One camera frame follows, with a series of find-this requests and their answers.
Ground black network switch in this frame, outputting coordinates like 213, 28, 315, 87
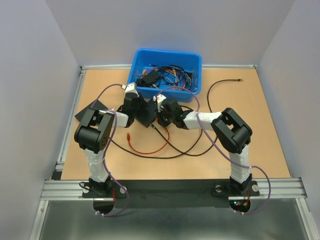
74, 100, 108, 122
135, 99, 158, 128

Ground red ethernet cable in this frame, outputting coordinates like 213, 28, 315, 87
126, 127, 171, 155

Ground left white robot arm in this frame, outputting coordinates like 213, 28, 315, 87
74, 92, 148, 197

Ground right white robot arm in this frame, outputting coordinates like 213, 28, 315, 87
152, 94, 253, 195

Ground blue plastic bin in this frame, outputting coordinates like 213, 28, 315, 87
127, 48, 202, 103

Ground black power adapter in bin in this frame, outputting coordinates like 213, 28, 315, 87
136, 70, 161, 87

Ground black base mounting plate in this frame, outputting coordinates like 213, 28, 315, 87
79, 179, 260, 209

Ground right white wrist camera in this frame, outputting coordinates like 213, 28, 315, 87
152, 94, 167, 112

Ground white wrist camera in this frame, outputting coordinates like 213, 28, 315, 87
121, 82, 139, 96
152, 94, 167, 112

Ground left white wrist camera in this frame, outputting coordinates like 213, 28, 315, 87
121, 82, 139, 96

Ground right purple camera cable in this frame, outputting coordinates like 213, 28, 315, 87
154, 87, 272, 216

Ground purple camera cable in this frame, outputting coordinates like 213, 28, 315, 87
154, 87, 272, 216
96, 84, 131, 218

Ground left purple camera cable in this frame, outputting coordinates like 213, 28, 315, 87
96, 84, 131, 218

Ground tangled cables in bin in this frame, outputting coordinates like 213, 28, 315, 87
139, 63, 201, 92

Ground aluminium table edge rail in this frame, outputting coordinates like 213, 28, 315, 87
53, 67, 87, 175

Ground front aluminium frame rail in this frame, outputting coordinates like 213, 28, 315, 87
40, 178, 308, 201

